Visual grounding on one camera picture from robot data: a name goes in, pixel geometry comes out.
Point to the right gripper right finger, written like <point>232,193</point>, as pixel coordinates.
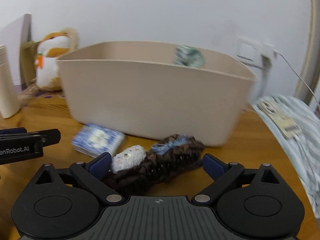
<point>225,177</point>

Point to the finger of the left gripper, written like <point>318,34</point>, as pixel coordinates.
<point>17,130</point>
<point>49,136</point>

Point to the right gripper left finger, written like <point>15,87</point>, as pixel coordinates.
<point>89,175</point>

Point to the blue white tissue pack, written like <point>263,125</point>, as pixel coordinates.
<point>94,140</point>

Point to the green striped scrunchie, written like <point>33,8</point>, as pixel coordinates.
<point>188,56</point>

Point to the cream thermos bottle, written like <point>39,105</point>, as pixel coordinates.
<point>10,104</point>

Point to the white fuzzy scrunchie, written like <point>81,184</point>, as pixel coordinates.
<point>128,158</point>

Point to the patterned table mat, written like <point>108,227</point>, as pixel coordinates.
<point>33,92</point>

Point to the smartphone in beige case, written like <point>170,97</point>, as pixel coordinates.
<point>285,124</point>

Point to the wooden stand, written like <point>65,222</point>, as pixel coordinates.
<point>28,52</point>

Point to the light blue striped blanket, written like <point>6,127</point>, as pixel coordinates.
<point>302,149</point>

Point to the orange white hamster plush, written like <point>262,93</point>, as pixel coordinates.
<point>49,49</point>

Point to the beige plastic storage bin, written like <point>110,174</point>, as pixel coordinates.
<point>136,88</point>

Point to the white framed board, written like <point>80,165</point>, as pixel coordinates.
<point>307,63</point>

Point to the white wall switch plate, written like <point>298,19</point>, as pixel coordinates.
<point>248,52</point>

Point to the white wall charger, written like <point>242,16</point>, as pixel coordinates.
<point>267,51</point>

